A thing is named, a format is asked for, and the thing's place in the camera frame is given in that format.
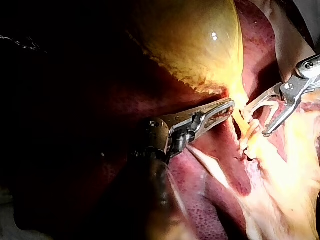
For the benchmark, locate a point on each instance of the right arm instrument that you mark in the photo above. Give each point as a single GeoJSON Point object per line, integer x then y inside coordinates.
{"type": "Point", "coordinates": [303, 82]}

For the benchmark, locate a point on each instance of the right arm instrument jaw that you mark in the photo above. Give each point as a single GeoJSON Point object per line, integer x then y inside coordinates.
{"type": "Point", "coordinates": [282, 117]}
{"type": "Point", "coordinates": [265, 98]}

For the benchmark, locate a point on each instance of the left arm instrument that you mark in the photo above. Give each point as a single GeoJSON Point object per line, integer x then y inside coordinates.
{"type": "Point", "coordinates": [160, 132]}

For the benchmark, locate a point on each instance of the left arm instrument jaw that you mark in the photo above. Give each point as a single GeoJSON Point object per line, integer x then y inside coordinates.
{"type": "Point", "coordinates": [205, 125]}
{"type": "Point", "coordinates": [215, 106]}

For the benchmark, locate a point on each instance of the white clip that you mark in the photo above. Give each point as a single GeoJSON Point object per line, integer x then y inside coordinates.
{"type": "Point", "coordinates": [273, 110]}
{"type": "Point", "coordinates": [246, 147]}

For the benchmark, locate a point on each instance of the gallbladder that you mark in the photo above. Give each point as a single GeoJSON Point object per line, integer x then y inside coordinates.
{"type": "Point", "coordinates": [195, 45]}

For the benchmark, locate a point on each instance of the dark left arm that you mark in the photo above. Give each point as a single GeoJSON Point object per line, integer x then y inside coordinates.
{"type": "Point", "coordinates": [162, 200]}

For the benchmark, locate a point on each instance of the thin tube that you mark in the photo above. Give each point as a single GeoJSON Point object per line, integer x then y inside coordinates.
{"type": "Point", "coordinates": [247, 136]}

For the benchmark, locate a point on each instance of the pale fatty tissue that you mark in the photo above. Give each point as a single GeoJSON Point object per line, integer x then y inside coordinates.
{"type": "Point", "coordinates": [287, 175]}
{"type": "Point", "coordinates": [212, 165]}

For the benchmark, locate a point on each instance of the dark red liver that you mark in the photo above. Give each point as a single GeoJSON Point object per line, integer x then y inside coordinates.
{"type": "Point", "coordinates": [215, 172]}

